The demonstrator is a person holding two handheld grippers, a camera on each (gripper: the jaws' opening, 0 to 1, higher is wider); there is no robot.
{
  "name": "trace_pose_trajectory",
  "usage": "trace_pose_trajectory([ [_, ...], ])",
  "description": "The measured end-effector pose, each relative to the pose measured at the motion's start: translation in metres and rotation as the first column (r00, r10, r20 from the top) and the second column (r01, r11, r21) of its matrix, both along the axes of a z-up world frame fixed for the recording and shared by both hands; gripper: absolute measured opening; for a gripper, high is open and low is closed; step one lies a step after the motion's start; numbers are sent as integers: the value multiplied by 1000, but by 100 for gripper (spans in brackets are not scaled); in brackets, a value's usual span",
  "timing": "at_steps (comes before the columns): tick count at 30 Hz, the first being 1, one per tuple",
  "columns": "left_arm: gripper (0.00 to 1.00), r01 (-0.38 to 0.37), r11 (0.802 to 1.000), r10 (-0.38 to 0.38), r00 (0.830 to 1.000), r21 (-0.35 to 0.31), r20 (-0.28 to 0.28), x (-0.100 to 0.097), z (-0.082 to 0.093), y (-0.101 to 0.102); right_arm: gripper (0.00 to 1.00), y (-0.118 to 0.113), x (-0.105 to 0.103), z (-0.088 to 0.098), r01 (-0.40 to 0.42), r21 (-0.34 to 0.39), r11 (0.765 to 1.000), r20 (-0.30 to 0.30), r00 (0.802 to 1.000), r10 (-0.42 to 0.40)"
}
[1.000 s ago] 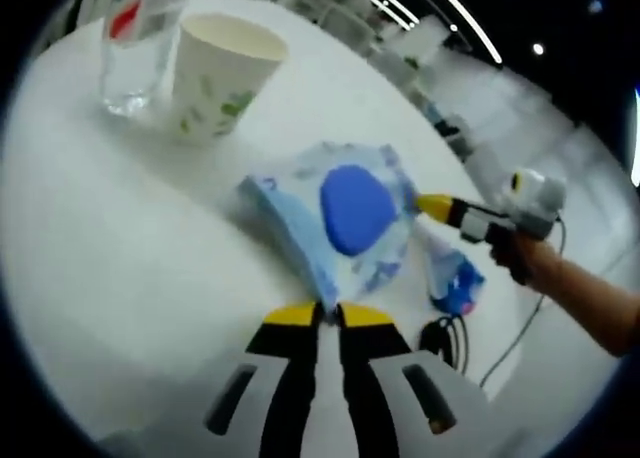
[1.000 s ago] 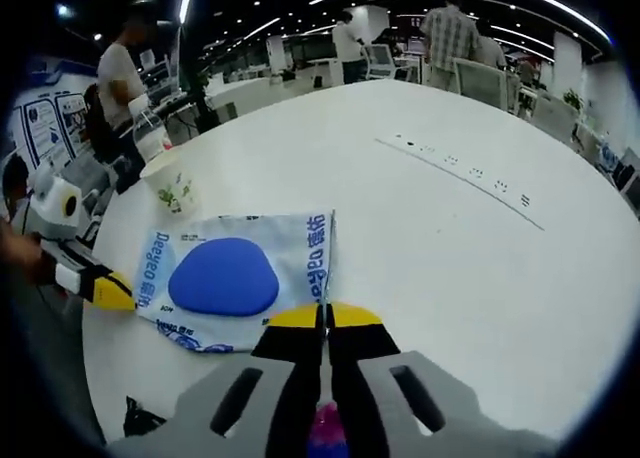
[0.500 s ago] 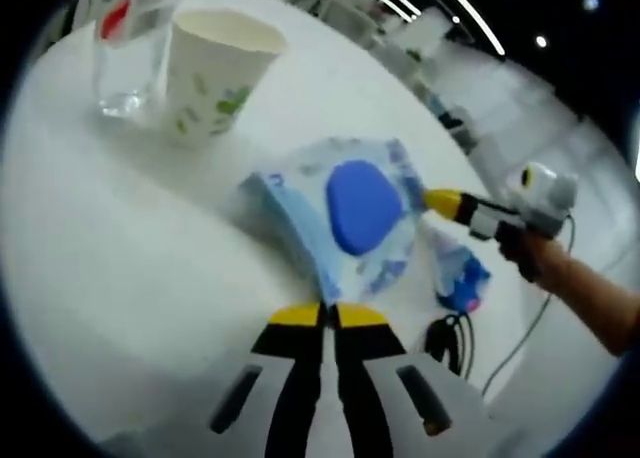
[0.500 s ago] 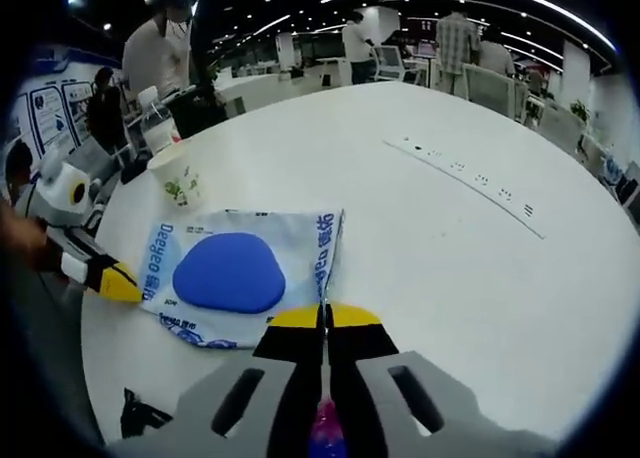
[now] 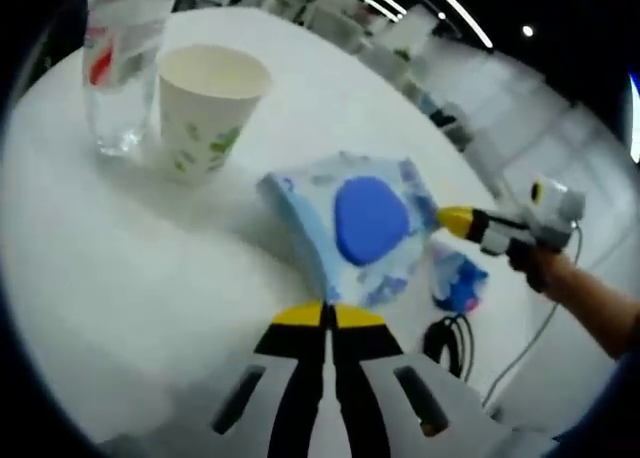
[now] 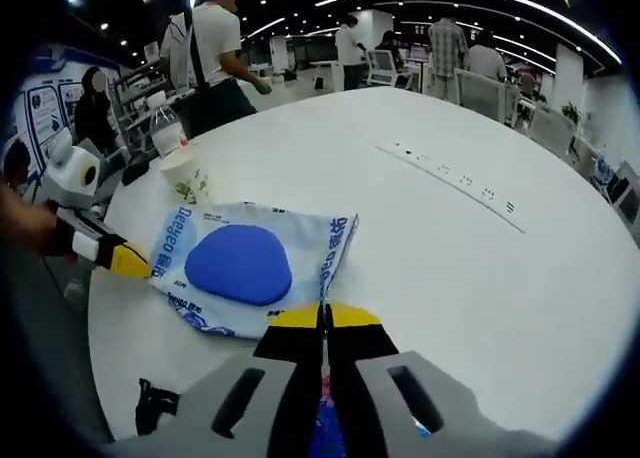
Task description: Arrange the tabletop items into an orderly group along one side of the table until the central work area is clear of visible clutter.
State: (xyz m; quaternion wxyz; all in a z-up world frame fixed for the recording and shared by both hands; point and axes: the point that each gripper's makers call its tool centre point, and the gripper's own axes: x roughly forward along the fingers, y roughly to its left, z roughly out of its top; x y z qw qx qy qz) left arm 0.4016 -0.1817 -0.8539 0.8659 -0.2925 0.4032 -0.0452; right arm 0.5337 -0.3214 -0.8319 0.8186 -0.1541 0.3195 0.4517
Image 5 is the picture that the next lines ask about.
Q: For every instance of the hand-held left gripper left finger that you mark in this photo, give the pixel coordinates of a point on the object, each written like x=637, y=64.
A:
x=295, y=378

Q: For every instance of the clear plastic water bottle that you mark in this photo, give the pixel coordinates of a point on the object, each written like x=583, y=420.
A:
x=120, y=78

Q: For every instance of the person's right hand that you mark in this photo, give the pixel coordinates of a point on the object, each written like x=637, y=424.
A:
x=545, y=270

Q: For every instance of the blue plastic packet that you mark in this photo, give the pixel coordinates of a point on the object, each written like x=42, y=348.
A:
x=457, y=278

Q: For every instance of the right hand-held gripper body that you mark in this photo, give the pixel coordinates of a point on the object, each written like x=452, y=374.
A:
x=550, y=213

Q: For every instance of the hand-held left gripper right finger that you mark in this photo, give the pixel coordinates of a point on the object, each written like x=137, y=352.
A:
x=365, y=378

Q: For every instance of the white paper cup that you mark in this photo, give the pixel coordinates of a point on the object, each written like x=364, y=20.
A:
x=200, y=118

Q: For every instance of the blue wet wipes pack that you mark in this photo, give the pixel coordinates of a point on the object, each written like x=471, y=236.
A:
x=370, y=223

